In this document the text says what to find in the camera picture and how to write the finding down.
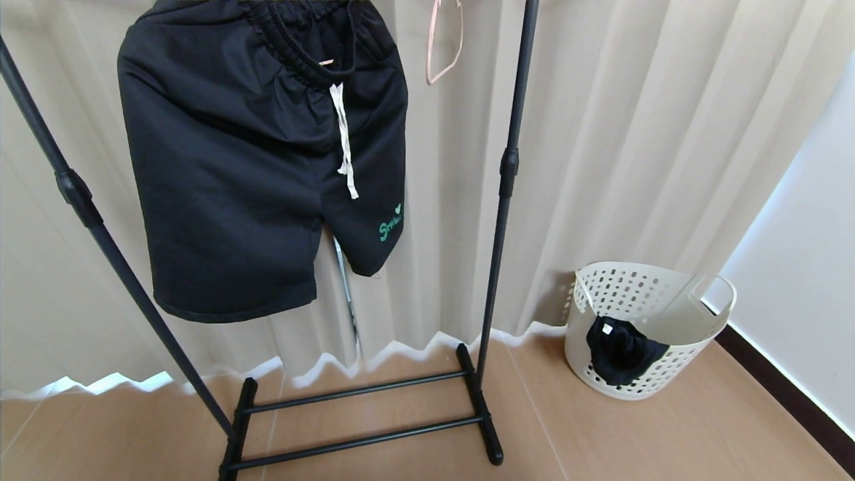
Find black shorts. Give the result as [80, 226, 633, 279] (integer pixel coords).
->
[117, 0, 409, 324]

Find black garment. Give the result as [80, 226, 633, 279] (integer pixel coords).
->
[586, 316, 670, 387]

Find black clothes rack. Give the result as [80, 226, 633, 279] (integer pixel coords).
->
[0, 0, 540, 481]

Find white laundry basket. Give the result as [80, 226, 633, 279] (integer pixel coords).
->
[564, 261, 737, 401]

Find beige curtain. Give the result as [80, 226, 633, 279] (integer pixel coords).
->
[0, 0, 855, 402]

